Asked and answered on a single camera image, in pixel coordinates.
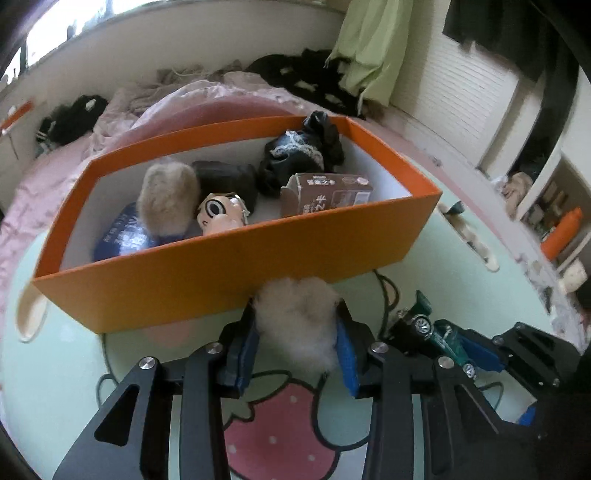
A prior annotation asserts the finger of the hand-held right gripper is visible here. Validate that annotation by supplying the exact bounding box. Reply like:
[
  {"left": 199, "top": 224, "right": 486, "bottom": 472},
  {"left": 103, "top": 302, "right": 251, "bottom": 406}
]
[
  {"left": 516, "top": 401, "right": 539, "bottom": 426},
  {"left": 459, "top": 322, "right": 581, "bottom": 398}
]

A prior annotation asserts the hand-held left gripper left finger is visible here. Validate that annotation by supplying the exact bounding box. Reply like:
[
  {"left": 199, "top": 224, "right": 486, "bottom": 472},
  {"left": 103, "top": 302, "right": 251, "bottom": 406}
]
[{"left": 53, "top": 305, "right": 259, "bottom": 480}]

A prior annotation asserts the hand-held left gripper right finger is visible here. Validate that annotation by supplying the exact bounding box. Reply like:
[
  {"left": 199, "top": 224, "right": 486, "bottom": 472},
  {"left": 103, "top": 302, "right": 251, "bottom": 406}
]
[{"left": 335, "top": 300, "right": 541, "bottom": 480}]

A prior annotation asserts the white fur ball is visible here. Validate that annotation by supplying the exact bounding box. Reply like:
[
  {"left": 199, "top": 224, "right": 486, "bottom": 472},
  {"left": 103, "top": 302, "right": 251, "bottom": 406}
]
[{"left": 253, "top": 276, "right": 342, "bottom": 374}]

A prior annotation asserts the green toy car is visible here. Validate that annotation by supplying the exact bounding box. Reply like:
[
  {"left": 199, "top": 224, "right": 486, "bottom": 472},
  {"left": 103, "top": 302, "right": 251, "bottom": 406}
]
[{"left": 385, "top": 290, "right": 478, "bottom": 379}]

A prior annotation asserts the orange cardboard box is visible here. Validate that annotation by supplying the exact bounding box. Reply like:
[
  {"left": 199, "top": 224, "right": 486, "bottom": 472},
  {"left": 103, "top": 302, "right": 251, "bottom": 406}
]
[{"left": 31, "top": 115, "right": 443, "bottom": 334}]

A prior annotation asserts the cartoon doll figurine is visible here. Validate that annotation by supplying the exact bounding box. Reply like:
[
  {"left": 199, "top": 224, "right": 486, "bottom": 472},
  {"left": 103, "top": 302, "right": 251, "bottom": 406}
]
[{"left": 196, "top": 193, "right": 250, "bottom": 237}]

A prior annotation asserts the brown printed carton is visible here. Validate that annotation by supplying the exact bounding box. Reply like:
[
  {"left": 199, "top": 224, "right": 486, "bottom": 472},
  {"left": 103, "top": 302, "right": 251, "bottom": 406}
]
[{"left": 280, "top": 172, "right": 374, "bottom": 217}]

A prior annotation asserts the blue tin box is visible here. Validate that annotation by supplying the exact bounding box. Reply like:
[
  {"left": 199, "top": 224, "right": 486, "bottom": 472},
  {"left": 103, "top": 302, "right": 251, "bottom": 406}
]
[{"left": 93, "top": 203, "right": 160, "bottom": 261}]

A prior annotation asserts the beige fur ball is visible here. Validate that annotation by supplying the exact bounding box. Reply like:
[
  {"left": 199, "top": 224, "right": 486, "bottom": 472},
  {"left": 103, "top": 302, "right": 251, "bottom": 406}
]
[{"left": 137, "top": 157, "right": 201, "bottom": 241}]

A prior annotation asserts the dark red pouch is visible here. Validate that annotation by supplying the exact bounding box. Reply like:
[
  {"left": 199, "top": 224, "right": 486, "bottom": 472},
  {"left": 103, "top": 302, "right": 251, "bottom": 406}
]
[{"left": 191, "top": 160, "right": 259, "bottom": 213}]

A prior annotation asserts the black lace cloth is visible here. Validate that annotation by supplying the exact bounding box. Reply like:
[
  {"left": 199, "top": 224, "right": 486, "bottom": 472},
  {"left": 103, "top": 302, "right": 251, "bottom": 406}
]
[{"left": 256, "top": 111, "right": 346, "bottom": 197}]

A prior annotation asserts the green cartoon print desktop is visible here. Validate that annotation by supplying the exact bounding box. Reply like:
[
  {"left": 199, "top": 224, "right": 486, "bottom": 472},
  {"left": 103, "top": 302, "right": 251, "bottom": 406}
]
[{"left": 0, "top": 185, "right": 591, "bottom": 480}]

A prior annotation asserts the orange bottle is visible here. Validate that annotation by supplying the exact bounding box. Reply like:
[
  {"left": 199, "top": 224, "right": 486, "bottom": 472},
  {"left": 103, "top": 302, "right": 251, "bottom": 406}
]
[{"left": 541, "top": 208, "right": 583, "bottom": 260}]

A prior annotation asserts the beige cloth bundle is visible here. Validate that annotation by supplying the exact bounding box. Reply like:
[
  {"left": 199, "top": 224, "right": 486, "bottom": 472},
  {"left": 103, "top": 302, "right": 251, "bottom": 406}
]
[{"left": 501, "top": 172, "right": 534, "bottom": 217}]

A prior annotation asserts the white shelf unit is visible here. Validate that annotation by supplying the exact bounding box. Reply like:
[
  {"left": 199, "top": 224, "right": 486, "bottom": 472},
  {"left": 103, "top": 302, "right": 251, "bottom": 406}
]
[{"left": 503, "top": 152, "right": 591, "bottom": 278}]

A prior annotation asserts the white louvered door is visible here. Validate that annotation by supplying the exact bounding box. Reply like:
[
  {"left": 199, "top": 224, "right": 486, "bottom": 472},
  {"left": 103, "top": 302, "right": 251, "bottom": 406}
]
[{"left": 392, "top": 32, "right": 522, "bottom": 162}]

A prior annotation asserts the large black clothes pile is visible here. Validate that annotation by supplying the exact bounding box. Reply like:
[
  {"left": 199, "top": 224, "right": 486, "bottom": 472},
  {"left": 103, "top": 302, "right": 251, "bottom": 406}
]
[{"left": 245, "top": 48, "right": 370, "bottom": 118}]

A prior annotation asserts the beige crumpled cloth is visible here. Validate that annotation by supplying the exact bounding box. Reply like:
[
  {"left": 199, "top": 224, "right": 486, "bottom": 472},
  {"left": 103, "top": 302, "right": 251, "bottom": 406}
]
[{"left": 154, "top": 60, "right": 245, "bottom": 86}]

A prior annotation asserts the small black clothes pile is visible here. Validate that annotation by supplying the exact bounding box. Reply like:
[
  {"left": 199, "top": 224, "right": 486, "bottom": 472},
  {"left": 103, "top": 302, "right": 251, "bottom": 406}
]
[{"left": 37, "top": 95, "right": 109, "bottom": 151}]

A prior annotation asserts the light green curtain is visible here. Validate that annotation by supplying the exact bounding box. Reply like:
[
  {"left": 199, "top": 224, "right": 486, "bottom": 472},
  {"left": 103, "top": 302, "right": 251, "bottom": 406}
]
[{"left": 328, "top": 0, "right": 414, "bottom": 104}]

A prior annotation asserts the black hanging garment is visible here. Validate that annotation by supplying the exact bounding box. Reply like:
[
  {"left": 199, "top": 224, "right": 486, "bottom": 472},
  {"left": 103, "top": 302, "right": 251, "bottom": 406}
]
[{"left": 443, "top": 0, "right": 583, "bottom": 153}]

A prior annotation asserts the bright window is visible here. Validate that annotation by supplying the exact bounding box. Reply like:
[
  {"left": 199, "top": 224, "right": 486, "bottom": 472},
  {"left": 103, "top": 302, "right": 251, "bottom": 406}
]
[{"left": 0, "top": 0, "right": 153, "bottom": 79}]

